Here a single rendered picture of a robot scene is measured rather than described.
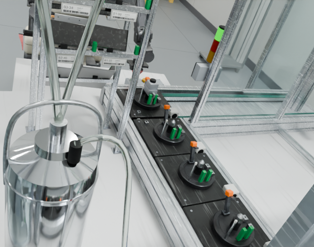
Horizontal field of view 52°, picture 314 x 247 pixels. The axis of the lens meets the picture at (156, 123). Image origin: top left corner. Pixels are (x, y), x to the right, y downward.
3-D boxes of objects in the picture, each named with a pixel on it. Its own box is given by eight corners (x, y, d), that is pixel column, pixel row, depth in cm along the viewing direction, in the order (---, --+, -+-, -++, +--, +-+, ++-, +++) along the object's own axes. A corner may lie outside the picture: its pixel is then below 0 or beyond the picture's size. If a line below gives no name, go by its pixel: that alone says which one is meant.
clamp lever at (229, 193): (222, 210, 107) (225, 189, 105) (226, 209, 108) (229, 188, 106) (229, 216, 104) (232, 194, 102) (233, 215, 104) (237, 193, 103)
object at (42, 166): (0, 237, 65) (-1, 71, 44) (71, 225, 72) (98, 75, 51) (5, 306, 55) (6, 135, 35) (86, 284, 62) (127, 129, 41)
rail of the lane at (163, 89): (99, 100, 167) (102, 82, 161) (231, 100, 208) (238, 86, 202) (102, 106, 163) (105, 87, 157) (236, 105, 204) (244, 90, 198)
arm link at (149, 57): (150, 29, 159) (133, 30, 156) (159, 38, 151) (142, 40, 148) (148, 51, 167) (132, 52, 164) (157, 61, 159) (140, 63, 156)
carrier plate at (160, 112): (114, 91, 160) (115, 88, 159) (157, 92, 171) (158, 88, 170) (131, 120, 143) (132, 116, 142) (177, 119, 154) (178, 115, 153)
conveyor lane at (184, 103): (111, 107, 165) (115, 90, 159) (237, 106, 204) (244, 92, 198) (130, 143, 145) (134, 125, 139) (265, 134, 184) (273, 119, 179)
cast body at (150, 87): (142, 88, 154) (146, 76, 150) (151, 88, 156) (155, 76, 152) (149, 98, 148) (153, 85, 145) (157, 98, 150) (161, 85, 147)
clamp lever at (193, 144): (187, 160, 124) (190, 141, 122) (192, 159, 125) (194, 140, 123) (193, 163, 121) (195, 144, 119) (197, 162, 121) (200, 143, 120)
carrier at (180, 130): (132, 122, 142) (138, 99, 135) (178, 121, 153) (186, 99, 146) (153, 160, 125) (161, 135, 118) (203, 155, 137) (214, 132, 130)
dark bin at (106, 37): (80, 47, 135) (82, 29, 134) (110, 51, 140) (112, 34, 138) (88, 46, 109) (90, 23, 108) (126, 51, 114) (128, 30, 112)
